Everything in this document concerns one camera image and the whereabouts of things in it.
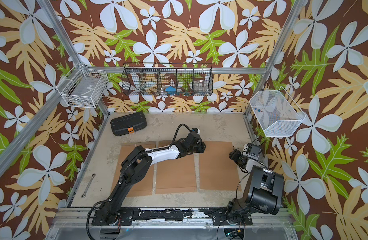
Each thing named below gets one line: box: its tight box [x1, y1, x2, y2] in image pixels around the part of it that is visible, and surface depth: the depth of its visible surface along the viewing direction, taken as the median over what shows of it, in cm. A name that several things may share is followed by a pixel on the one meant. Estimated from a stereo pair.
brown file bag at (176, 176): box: [156, 140, 197, 194], surface depth 88 cm
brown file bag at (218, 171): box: [199, 141, 242, 191], surface depth 91 cm
